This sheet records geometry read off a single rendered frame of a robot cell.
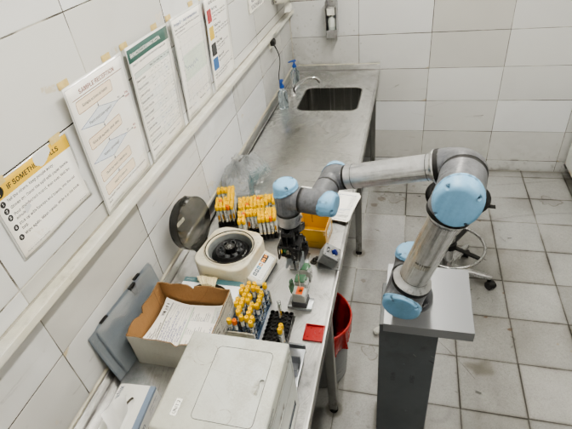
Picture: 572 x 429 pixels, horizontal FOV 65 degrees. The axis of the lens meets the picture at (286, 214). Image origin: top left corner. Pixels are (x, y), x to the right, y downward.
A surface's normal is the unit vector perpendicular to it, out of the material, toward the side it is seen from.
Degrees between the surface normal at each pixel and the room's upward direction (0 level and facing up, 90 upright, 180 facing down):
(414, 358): 90
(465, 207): 84
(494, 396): 0
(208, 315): 1
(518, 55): 90
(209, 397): 0
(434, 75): 90
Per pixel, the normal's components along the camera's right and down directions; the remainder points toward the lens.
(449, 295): -0.11, -0.78
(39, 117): 0.97, 0.06
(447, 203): -0.37, 0.51
